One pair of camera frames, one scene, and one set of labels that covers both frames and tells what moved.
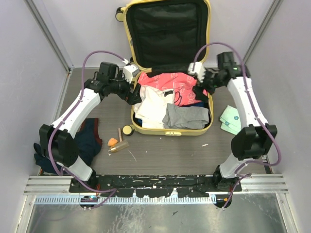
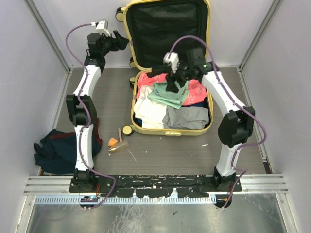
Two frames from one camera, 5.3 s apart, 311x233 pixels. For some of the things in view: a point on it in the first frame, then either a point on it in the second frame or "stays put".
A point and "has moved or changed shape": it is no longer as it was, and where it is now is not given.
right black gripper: x=198 y=90 -> x=171 y=85
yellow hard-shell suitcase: x=164 y=36 stays put
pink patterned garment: x=183 y=85 stays put
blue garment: x=199 y=104 stays put
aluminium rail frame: x=40 y=185 stays put
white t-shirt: x=152 y=108 stays put
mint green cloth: x=230 y=120 has moved or changed shape
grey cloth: x=185 y=117 stays put
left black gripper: x=134 y=97 -> x=119 y=42
